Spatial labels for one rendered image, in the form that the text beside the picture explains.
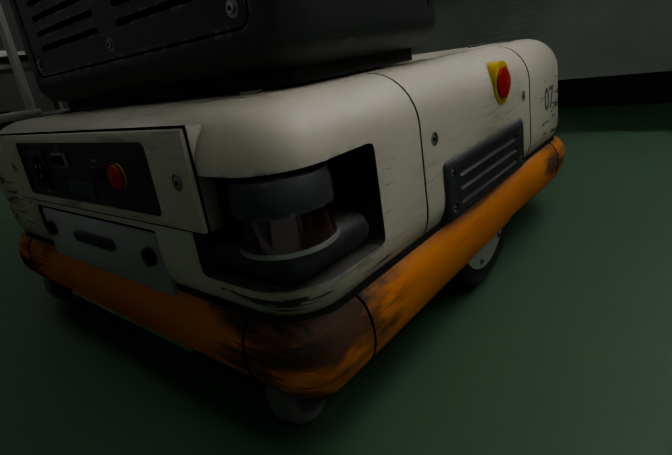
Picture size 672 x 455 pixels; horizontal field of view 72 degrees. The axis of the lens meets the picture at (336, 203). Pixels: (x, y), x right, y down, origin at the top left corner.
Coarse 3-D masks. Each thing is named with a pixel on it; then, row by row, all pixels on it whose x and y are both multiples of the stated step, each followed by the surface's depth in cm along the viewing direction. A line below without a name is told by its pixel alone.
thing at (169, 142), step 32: (128, 128) 37; (160, 128) 34; (192, 128) 33; (32, 160) 53; (64, 160) 47; (96, 160) 43; (128, 160) 39; (160, 160) 35; (192, 160) 33; (32, 192) 57; (64, 192) 51; (96, 192) 45; (128, 192) 41; (160, 192) 37; (192, 192) 34; (160, 224) 39; (192, 224) 35; (224, 224) 36
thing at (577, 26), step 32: (448, 0) 178; (480, 0) 171; (512, 0) 164; (544, 0) 158; (576, 0) 152; (608, 0) 147; (640, 0) 142; (448, 32) 182; (480, 32) 174; (512, 32) 167; (544, 32) 161; (576, 32) 155; (608, 32) 149; (640, 32) 144; (576, 64) 158; (608, 64) 152; (640, 64) 147; (576, 96) 164; (608, 96) 157; (640, 96) 152
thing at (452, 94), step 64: (448, 64) 50; (512, 64) 59; (64, 128) 50; (256, 128) 31; (320, 128) 32; (384, 128) 37; (448, 128) 46; (512, 128) 58; (256, 192) 30; (320, 192) 32; (384, 192) 38; (448, 192) 46; (512, 192) 60; (64, 256) 59; (128, 256) 47; (192, 256) 38; (256, 256) 32; (320, 256) 33; (384, 256) 39; (448, 256) 47; (128, 320) 52; (192, 320) 41; (256, 320) 36; (320, 320) 34; (384, 320) 38; (320, 384) 34
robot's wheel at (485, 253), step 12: (504, 228) 63; (492, 240) 59; (480, 252) 56; (492, 252) 60; (468, 264) 54; (480, 264) 57; (492, 264) 60; (456, 276) 53; (468, 276) 55; (480, 276) 58
